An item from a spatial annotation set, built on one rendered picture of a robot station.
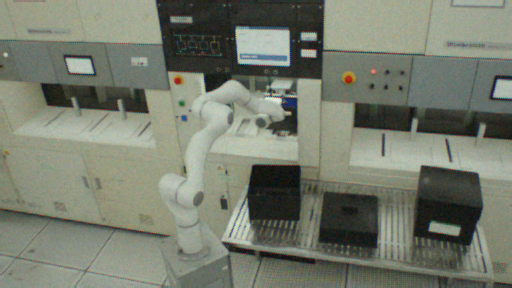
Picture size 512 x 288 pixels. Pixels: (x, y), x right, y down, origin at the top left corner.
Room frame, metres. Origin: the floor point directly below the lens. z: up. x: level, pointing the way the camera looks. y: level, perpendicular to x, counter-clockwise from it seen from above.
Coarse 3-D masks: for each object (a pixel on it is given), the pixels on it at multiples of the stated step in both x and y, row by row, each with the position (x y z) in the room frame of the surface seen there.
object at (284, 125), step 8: (280, 80) 2.54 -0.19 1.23; (288, 80) 2.53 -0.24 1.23; (280, 88) 2.47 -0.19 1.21; (288, 88) 2.43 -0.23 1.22; (264, 96) 2.53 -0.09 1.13; (288, 96) 2.47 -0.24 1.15; (296, 96) 2.46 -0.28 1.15; (296, 104) 2.40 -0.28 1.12; (288, 112) 2.38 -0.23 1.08; (296, 112) 2.38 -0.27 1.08; (288, 120) 2.39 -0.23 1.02; (296, 120) 2.38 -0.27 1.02; (272, 128) 2.43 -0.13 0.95; (280, 128) 2.41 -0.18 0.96; (288, 128) 2.39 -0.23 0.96; (296, 128) 2.38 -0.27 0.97
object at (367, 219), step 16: (336, 192) 1.86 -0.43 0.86; (336, 208) 1.73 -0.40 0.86; (352, 208) 1.70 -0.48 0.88; (368, 208) 1.72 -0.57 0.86; (320, 224) 1.63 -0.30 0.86; (336, 224) 1.62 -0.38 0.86; (352, 224) 1.61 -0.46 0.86; (368, 224) 1.60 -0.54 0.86; (320, 240) 1.60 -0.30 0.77; (336, 240) 1.59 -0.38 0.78; (352, 240) 1.57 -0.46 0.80; (368, 240) 1.55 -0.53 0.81
